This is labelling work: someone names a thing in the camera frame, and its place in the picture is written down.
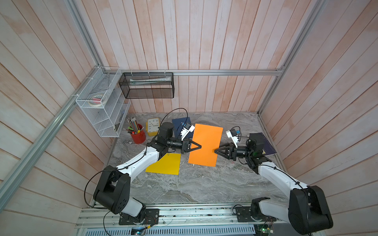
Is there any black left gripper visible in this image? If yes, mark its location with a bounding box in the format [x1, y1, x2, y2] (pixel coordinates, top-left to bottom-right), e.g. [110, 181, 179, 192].
[166, 136, 201, 154]

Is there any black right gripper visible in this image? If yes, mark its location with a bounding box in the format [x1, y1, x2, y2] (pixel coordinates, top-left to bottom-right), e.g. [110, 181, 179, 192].
[215, 144, 253, 163]

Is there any orange paper document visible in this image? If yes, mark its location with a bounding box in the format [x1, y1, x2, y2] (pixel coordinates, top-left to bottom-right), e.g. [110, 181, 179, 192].
[188, 124, 223, 167]

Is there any yellow paper document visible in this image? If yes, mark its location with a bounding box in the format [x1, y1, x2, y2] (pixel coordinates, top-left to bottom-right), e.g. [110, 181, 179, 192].
[146, 153, 181, 175]

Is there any blue paper document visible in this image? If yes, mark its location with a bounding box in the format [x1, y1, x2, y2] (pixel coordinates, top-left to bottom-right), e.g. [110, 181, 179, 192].
[172, 117, 192, 138]

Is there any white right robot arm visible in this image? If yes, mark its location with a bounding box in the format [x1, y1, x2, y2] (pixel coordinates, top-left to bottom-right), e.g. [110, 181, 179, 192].
[215, 129, 334, 235]

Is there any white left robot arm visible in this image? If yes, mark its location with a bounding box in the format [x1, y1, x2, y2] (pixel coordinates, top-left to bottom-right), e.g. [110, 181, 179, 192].
[93, 122, 201, 221]

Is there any dark purple book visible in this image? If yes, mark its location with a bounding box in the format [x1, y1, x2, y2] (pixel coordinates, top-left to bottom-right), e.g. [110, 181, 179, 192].
[262, 135, 277, 156]

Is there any yellow desk clock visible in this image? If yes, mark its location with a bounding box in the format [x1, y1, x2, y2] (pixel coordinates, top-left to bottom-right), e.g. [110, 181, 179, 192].
[146, 118, 160, 137]

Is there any red metal pencil cup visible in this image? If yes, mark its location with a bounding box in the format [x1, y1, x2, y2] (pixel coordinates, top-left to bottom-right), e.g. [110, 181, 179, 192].
[131, 124, 146, 144]

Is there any tape roll in shelf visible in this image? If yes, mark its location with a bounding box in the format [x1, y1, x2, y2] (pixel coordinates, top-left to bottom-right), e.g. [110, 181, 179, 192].
[88, 93, 108, 107]

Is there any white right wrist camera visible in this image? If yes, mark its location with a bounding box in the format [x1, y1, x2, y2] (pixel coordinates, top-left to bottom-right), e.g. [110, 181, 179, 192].
[226, 128, 241, 148]

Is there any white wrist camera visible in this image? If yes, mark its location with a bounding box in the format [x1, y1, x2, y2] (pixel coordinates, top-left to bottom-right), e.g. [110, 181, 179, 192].
[226, 128, 241, 148]
[180, 123, 195, 141]

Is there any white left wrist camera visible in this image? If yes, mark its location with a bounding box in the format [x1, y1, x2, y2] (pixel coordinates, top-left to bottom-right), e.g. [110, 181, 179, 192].
[180, 123, 195, 141]

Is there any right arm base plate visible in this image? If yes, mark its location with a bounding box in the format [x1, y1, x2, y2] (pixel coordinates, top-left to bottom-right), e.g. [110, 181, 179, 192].
[231, 197, 277, 222]

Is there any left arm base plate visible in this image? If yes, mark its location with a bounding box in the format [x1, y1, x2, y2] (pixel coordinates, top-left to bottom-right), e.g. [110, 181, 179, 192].
[119, 208, 159, 226]

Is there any black wire mesh basket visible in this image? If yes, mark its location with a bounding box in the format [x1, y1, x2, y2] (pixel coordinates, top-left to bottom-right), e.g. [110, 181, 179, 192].
[119, 72, 175, 99]

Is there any aluminium front rail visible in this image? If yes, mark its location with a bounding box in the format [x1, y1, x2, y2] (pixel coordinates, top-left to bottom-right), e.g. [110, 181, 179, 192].
[75, 203, 296, 229]

